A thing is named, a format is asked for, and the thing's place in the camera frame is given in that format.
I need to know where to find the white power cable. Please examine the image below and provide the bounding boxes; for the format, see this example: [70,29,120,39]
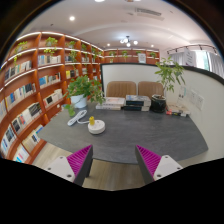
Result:
[67,109,88,127]

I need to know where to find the tan chair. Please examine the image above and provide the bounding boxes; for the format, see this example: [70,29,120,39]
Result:
[138,81,164,98]
[106,81,136,98]

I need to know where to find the dark stack of books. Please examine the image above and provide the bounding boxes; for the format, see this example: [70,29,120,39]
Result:
[124,95,151,112]

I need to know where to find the ceiling chandelier lamp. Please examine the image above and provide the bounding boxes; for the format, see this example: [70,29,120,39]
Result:
[120,36,138,47]

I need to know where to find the tall plant in black pot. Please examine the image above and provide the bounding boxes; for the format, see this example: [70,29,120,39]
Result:
[151,56,185,113]

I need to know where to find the orange wooden bookshelf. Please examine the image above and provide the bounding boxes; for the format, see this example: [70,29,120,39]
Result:
[0,31,104,163]

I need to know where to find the yellow charger plug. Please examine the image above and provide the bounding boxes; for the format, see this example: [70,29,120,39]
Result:
[89,116,95,125]

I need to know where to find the left stack of books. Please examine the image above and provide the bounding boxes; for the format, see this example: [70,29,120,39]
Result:
[96,97,125,110]

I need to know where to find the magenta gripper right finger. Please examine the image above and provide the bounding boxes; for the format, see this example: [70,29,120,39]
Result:
[135,145,182,184]

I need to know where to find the right tan chair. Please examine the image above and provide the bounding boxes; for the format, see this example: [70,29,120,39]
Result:
[138,81,164,98]

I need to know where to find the white wall socket plate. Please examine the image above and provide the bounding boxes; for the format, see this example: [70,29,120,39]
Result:
[196,95,204,110]

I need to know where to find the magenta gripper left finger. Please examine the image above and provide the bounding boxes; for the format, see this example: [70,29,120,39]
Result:
[45,145,93,186]

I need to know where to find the left tan chair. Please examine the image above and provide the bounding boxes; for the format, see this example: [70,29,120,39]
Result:
[106,81,136,98]

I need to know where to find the books by the wall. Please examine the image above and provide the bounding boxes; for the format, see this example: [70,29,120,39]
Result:
[166,104,190,117]

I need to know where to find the leafy plant in white pot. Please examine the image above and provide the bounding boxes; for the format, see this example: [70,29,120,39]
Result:
[63,75,106,117]

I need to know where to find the round white power socket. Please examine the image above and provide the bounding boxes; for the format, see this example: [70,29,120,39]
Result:
[88,120,105,134]

